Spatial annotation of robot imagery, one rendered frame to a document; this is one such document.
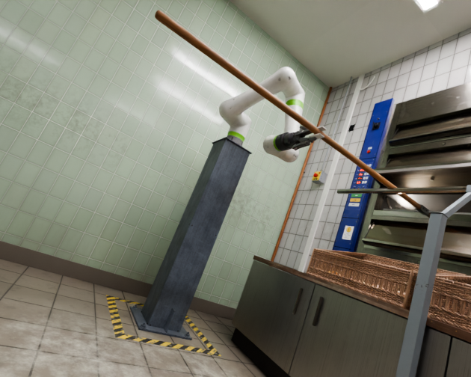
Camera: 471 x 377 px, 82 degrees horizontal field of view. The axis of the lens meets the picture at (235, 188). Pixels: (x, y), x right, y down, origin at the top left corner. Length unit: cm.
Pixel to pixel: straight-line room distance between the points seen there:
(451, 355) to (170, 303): 127
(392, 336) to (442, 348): 16
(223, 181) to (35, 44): 151
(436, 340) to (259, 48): 254
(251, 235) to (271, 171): 64
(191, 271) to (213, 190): 50
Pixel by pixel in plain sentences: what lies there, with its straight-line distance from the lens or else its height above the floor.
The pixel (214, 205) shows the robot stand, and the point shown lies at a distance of 171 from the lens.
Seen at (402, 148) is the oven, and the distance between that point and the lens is 232.
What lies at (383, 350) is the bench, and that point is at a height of 41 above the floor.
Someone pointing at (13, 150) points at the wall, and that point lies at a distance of 220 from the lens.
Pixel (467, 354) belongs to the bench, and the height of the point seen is 52.
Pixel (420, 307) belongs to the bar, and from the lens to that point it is 121.
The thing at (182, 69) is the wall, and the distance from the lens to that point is 247.
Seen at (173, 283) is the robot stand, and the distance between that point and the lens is 169.
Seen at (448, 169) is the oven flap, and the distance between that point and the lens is 192.
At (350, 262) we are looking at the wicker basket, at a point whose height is 71.
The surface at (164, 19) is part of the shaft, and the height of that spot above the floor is 116.
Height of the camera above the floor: 54
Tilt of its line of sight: 13 degrees up
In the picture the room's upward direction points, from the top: 22 degrees clockwise
